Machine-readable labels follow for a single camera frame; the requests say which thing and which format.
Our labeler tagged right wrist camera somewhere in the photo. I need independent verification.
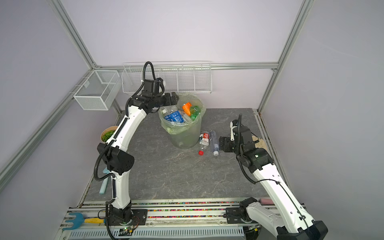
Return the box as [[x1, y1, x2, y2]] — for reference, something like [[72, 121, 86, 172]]
[[230, 120, 239, 142]]

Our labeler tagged white wire wall basket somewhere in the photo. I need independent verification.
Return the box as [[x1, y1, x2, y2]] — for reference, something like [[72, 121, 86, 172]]
[[121, 61, 213, 94]]

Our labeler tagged green bagged waste bin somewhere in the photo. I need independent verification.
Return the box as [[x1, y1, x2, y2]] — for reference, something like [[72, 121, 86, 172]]
[[159, 93, 206, 149]]

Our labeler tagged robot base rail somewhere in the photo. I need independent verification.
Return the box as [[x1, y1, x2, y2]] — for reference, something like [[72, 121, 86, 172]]
[[56, 198, 279, 240]]

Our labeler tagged red label cola bottle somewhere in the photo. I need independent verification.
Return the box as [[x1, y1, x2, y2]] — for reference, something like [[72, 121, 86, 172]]
[[199, 131, 210, 156]]

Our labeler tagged crushed green bottle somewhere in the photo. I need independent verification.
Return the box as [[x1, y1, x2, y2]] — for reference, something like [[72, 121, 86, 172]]
[[190, 106, 201, 121]]

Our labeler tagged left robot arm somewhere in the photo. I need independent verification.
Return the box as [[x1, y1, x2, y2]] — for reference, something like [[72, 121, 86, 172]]
[[93, 62, 179, 225]]

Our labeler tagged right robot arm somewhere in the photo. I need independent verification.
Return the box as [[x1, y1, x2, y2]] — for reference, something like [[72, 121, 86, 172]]
[[220, 115, 328, 240]]

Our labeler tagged beige plant pot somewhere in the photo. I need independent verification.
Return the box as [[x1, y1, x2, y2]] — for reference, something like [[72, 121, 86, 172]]
[[101, 126, 118, 143]]

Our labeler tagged blue yellow garden fork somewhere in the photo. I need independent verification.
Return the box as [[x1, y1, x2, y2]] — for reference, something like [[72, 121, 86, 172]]
[[63, 213, 105, 231]]

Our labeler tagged aluminium frame corner post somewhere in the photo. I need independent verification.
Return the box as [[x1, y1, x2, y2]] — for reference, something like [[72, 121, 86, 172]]
[[47, 0, 99, 70]]

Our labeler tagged right aluminium frame post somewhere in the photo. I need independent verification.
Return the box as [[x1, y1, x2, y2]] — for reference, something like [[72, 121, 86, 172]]
[[257, 0, 315, 113]]

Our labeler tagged white mesh side basket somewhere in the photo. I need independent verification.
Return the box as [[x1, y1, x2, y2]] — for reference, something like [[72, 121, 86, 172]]
[[74, 70, 122, 111]]

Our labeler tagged purple pink tool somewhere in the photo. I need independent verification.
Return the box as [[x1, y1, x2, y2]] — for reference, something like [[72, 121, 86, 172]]
[[259, 198, 275, 205]]

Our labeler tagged teal garden trowel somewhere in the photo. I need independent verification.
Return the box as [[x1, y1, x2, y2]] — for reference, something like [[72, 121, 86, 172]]
[[99, 167, 110, 195]]

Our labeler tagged clear bottle blue cap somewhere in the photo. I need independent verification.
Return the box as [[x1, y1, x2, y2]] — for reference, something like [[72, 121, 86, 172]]
[[210, 130, 220, 157]]

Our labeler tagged green artificial plant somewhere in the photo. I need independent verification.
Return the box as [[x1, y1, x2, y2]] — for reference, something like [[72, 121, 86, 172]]
[[101, 130, 115, 143]]

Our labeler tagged blue label bottle white cap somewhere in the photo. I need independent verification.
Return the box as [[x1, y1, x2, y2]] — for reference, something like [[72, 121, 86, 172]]
[[162, 109, 192, 124]]

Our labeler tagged orange label bottle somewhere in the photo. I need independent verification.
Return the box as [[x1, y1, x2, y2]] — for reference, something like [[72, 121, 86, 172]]
[[182, 102, 192, 117]]

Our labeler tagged beige wooden brush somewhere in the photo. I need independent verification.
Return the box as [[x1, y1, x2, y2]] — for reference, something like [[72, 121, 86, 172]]
[[252, 135, 270, 153]]

